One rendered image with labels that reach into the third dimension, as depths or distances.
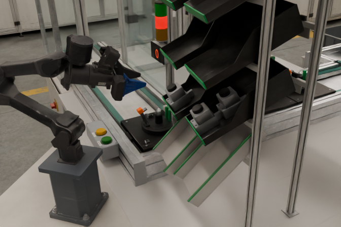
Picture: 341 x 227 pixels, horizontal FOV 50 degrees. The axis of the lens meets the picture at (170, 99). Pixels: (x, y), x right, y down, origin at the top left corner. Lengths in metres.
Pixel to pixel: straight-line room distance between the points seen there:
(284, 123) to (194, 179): 0.64
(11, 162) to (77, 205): 2.03
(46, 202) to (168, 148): 0.46
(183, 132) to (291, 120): 0.59
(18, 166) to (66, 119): 2.05
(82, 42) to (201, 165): 0.50
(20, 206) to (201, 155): 0.64
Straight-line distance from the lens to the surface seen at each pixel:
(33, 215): 1.33
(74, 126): 1.09
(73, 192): 1.17
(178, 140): 1.23
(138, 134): 1.42
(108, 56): 0.98
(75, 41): 0.95
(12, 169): 3.11
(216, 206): 1.26
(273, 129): 1.60
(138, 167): 1.30
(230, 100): 0.97
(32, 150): 3.28
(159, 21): 1.50
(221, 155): 1.09
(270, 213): 1.27
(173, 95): 1.07
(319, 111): 1.77
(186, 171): 1.14
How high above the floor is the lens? 1.72
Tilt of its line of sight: 27 degrees down
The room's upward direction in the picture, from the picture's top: 2 degrees counter-clockwise
